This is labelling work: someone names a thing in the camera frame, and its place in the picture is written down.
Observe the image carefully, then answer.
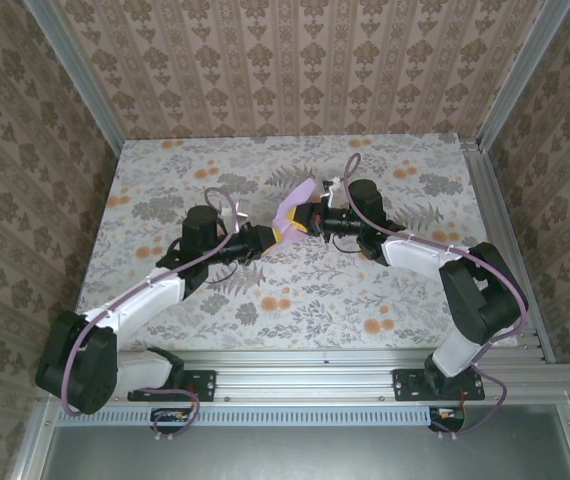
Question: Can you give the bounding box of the floral patterned table cover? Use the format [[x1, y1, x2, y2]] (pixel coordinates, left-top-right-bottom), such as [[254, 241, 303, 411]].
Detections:
[[66, 133, 522, 354]]

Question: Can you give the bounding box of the grey sheet metal panel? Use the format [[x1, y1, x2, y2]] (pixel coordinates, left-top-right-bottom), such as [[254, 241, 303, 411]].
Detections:
[[39, 423, 570, 480]]

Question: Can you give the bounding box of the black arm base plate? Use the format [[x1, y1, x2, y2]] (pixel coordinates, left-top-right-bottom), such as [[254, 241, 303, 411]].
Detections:
[[127, 368, 217, 403], [393, 368, 486, 403]]

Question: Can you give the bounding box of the aluminium frame post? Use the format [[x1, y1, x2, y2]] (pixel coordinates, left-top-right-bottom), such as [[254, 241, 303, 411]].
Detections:
[[475, 0, 570, 154], [23, 0, 127, 157]]

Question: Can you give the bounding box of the aluminium side rail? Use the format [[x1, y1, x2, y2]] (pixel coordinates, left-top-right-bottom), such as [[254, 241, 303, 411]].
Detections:
[[460, 140, 557, 365]]

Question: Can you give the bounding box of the long aluminium frame beam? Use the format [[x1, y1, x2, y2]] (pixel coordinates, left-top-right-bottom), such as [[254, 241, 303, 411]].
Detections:
[[39, 348, 570, 404]]

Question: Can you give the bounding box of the grey slotted cable duct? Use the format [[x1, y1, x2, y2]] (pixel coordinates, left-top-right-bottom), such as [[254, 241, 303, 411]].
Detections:
[[57, 405, 434, 427]]

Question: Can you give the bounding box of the light purple paper sheet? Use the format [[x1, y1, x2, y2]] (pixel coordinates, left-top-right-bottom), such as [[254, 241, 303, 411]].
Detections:
[[270, 175, 319, 247]]

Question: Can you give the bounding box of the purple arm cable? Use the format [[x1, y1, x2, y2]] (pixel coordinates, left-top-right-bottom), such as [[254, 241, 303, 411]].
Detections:
[[60, 185, 242, 442], [343, 153, 529, 442]]

